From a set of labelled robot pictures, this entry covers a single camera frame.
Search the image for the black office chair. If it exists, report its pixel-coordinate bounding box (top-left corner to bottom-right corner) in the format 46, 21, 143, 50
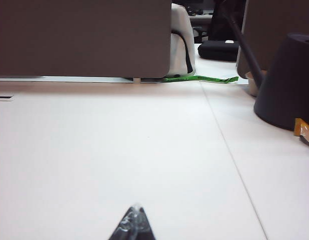
192, 26, 208, 44

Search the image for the black conical lamp base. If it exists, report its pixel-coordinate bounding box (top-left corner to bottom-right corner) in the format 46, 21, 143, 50
253, 32, 309, 132

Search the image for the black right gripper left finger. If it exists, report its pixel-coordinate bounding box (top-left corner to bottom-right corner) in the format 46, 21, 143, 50
108, 204, 140, 240

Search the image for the wide brown desk partition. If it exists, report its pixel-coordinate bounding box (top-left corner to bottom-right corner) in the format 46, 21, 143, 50
0, 0, 172, 79

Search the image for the black slanted pole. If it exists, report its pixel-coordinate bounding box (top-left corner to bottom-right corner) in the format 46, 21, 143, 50
218, 0, 265, 88

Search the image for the green flat wrapper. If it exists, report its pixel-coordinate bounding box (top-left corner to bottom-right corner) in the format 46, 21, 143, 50
162, 74, 239, 85

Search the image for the white bag with black strap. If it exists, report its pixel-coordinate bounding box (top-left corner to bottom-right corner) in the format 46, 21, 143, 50
166, 2, 197, 77

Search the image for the black zipped case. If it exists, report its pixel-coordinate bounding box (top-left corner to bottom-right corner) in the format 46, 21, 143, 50
197, 39, 242, 61

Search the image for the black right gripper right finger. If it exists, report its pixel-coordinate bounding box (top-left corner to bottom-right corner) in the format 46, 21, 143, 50
133, 204, 157, 240

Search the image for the white-edged brown desk partition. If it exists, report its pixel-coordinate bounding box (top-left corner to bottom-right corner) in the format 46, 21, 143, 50
236, 0, 309, 78

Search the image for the orange snack packet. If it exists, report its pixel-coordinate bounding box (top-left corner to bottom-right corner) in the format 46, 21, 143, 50
293, 117, 309, 150

